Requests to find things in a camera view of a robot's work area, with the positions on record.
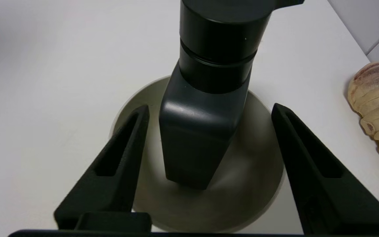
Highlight black pump bottle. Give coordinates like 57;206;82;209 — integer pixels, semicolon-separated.
159;0;306;191

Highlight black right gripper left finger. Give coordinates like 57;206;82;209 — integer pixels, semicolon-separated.
54;104;153;232

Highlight braided bread loaf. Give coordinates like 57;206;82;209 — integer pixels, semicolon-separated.
347;62;379;185

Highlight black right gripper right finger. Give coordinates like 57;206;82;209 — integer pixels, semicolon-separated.
271;102;379;236

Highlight grey-brown round bowl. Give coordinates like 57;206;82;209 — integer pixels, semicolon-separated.
110;75;286;233

